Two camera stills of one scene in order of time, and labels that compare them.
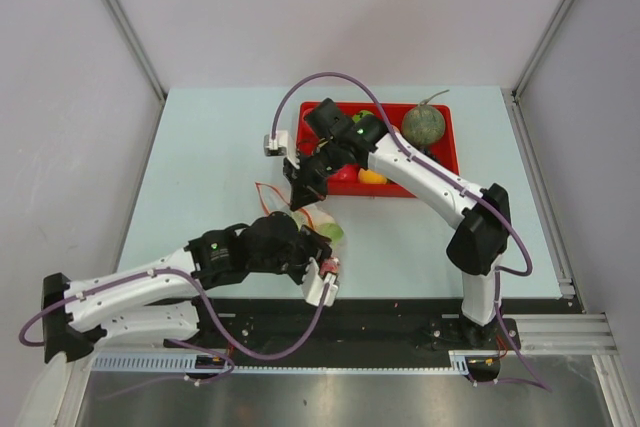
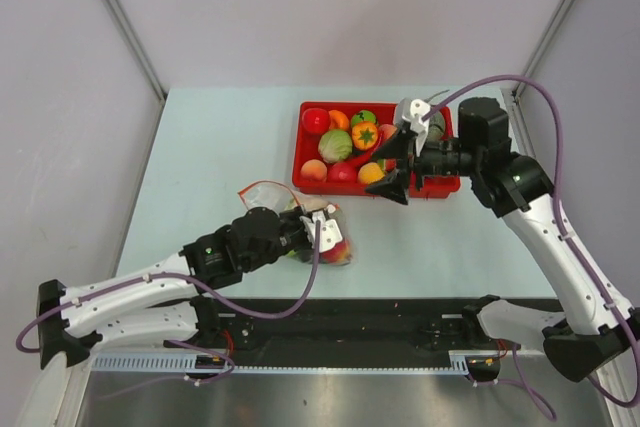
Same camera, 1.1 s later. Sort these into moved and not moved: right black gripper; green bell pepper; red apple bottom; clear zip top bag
Moved: clear zip top bag; right black gripper
Not moved: red apple bottom; green bell pepper
